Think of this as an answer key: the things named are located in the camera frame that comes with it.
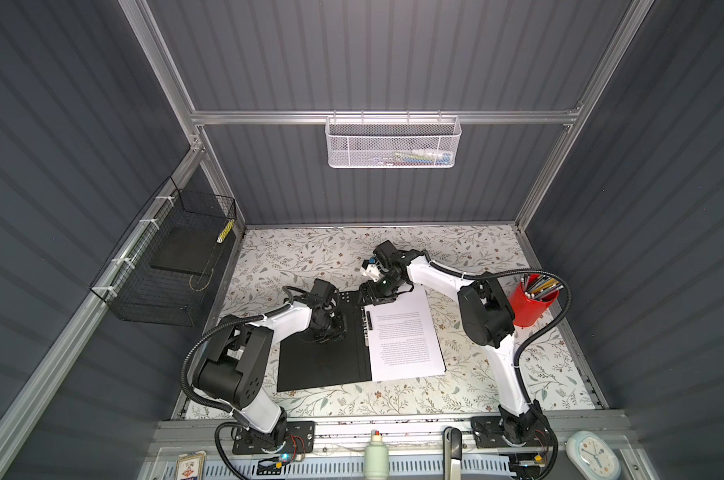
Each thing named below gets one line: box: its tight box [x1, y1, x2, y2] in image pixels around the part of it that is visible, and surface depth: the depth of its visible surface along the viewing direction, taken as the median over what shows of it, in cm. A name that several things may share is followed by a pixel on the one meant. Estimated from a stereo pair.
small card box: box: [175, 450, 207, 480], surface depth 71 cm
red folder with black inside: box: [277, 291, 373, 392], surface depth 88 cm
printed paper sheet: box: [365, 284, 447, 383], surface depth 91 cm
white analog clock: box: [566, 430, 621, 480], surface depth 70 cm
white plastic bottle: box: [364, 429, 389, 480], surface depth 66 cm
